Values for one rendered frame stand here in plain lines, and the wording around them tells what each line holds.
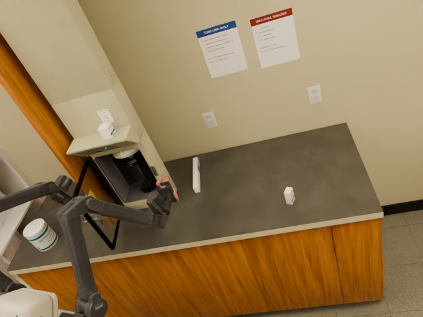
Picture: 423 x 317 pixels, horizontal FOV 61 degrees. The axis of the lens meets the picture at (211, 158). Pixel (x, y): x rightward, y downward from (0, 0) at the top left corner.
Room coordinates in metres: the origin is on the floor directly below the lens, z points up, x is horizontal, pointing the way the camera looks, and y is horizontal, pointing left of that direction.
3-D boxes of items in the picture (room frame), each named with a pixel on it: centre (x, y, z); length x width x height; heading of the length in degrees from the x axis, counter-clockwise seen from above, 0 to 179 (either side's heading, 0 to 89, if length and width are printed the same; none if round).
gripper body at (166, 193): (1.32, 0.27, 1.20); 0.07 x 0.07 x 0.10; 73
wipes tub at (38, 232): (1.66, 1.09, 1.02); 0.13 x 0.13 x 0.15
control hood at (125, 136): (1.55, 0.46, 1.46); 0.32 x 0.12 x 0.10; 73
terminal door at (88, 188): (1.49, 0.62, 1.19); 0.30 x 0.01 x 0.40; 169
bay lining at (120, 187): (1.72, 0.41, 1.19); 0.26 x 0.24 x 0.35; 73
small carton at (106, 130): (1.53, 0.40, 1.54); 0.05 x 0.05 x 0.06; 69
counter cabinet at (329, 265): (1.62, 0.26, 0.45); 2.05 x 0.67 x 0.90; 73
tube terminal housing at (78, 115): (1.73, 0.41, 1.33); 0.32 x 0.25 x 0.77; 73
